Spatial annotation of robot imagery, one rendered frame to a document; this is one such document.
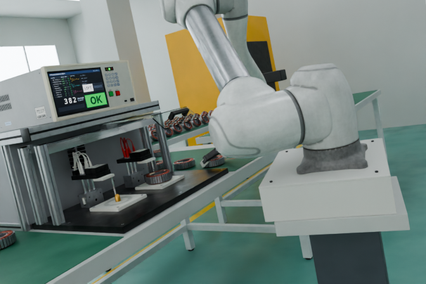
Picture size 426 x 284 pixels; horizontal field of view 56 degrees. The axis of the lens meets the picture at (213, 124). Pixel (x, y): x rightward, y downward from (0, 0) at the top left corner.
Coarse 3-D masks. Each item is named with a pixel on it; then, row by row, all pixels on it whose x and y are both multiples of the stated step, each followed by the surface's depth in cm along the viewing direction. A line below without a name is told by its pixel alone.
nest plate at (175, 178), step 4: (172, 176) 172; (176, 176) 171; (180, 176) 169; (172, 180) 165; (176, 180) 166; (144, 184) 167; (148, 184) 166; (152, 184) 164; (156, 184) 163; (160, 184) 161; (164, 184) 159; (168, 184) 161; (136, 188) 166; (140, 188) 164; (144, 188) 163; (148, 188) 162; (152, 188) 161; (156, 188) 160; (160, 188) 158
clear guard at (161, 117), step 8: (152, 112) 184; (160, 112) 164; (168, 112) 162; (192, 112) 171; (120, 120) 164; (128, 120) 160; (160, 120) 154; (168, 120) 157; (176, 120) 159; (184, 120) 163
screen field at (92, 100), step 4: (88, 96) 158; (92, 96) 160; (96, 96) 162; (100, 96) 163; (104, 96) 165; (88, 100) 158; (92, 100) 160; (96, 100) 162; (100, 100) 163; (104, 100) 165; (88, 104) 158; (92, 104) 159; (96, 104) 161; (100, 104) 163; (104, 104) 165
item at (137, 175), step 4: (136, 172) 175; (140, 172) 176; (124, 176) 173; (128, 176) 172; (132, 176) 172; (136, 176) 174; (140, 176) 176; (124, 180) 174; (128, 180) 173; (132, 180) 172; (136, 180) 174; (140, 180) 176; (144, 180) 178; (128, 184) 173; (132, 184) 172; (136, 184) 173
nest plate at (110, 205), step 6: (114, 198) 153; (120, 198) 151; (126, 198) 149; (132, 198) 147; (138, 198) 146; (102, 204) 148; (108, 204) 146; (114, 204) 144; (120, 204) 142; (126, 204) 141; (90, 210) 146; (96, 210) 144; (102, 210) 142; (108, 210) 140; (114, 210) 139
